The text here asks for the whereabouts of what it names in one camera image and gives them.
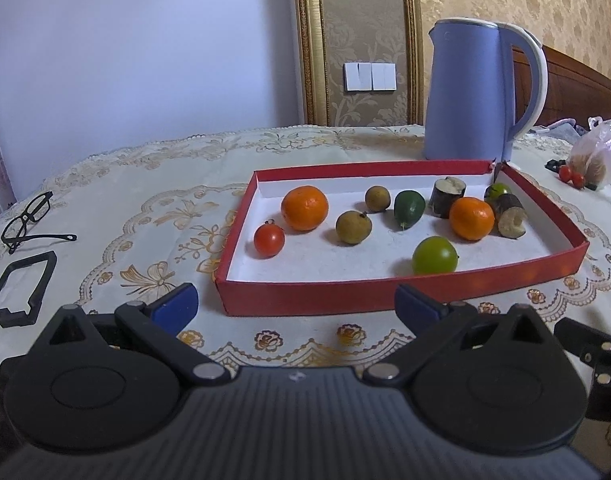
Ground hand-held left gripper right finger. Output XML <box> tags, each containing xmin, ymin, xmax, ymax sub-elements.
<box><xmin>363</xmin><ymin>283</ymin><xmax>556</xmax><ymax>387</ymax></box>

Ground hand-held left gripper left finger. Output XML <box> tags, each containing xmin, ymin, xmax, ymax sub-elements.
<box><xmin>48</xmin><ymin>282</ymin><xmax>231</xmax><ymax>388</ymax></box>

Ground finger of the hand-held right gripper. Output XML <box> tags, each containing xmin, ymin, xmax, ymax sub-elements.
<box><xmin>554</xmin><ymin>317</ymin><xmax>611</xmax><ymax>386</ymax></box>

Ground yellow-green plum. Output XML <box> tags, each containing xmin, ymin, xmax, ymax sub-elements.
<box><xmin>412</xmin><ymin>236</ymin><xmax>459</xmax><ymax>276</ymax></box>
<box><xmin>484</xmin><ymin>183</ymin><xmax>513</xmax><ymax>206</ymax></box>

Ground brown longan fruit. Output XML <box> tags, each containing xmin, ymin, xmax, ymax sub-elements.
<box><xmin>364</xmin><ymin>185</ymin><xmax>391</xmax><ymax>214</ymax></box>
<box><xmin>335</xmin><ymin>211</ymin><xmax>374</xmax><ymax>246</ymax></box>

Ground dark green fruit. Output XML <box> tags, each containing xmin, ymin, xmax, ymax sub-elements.
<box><xmin>393</xmin><ymin>190</ymin><xmax>427</xmax><ymax>231</ymax></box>

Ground red cardboard box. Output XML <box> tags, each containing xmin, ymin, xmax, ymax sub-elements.
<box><xmin>215</xmin><ymin>160</ymin><xmax>589</xmax><ymax>317</ymax></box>

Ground orange mandarin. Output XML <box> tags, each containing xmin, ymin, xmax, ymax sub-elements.
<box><xmin>280</xmin><ymin>185</ymin><xmax>331</xmax><ymax>233</ymax></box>
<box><xmin>449</xmin><ymin>197</ymin><xmax>495</xmax><ymax>241</ymax></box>

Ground dark sugarcane piece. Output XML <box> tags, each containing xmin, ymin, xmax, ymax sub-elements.
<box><xmin>430</xmin><ymin>176</ymin><xmax>467</xmax><ymax>220</ymax></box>
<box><xmin>490</xmin><ymin>193</ymin><xmax>527</xmax><ymax>239</ymax></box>

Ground embroidered cream tablecloth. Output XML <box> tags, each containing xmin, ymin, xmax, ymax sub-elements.
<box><xmin>0</xmin><ymin>122</ymin><xmax>611</xmax><ymax>461</ymax></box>

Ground black eyeglasses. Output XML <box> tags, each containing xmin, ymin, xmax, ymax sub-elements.
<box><xmin>1</xmin><ymin>191</ymin><xmax>78</xmax><ymax>254</ymax></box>

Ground clear plastic bag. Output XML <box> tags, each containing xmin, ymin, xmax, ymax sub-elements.
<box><xmin>568</xmin><ymin>117</ymin><xmax>611</xmax><ymax>191</ymax></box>

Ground grey cloth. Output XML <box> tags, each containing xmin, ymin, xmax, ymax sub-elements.
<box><xmin>533</xmin><ymin>118</ymin><xmax>591</xmax><ymax>137</ymax></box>

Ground blue electric kettle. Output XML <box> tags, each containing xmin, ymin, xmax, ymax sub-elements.
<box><xmin>424</xmin><ymin>17</ymin><xmax>549</xmax><ymax>163</ymax></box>

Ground brown wooden headboard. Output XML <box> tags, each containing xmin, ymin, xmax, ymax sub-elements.
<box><xmin>510</xmin><ymin>45</ymin><xmax>611</xmax><ymax>129</ymax></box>

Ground black rectangular plastic frame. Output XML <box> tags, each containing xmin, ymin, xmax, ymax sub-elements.
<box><xmin>0</xmin><ymin>250</ymin><xmax>58</xmax><ymax>330</ymax></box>

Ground white wall light switch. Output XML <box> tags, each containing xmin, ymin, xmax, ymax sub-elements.
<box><xmin>343</xmin><ymin>61</ymin><xmax>397</xmax><ymax>93</ymax></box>

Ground gold ornate wall frame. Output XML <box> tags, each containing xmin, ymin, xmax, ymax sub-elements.
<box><xmin>291</xmin><ymin>0</ymin><xmax>427</xmax><ymax>128</ymax></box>

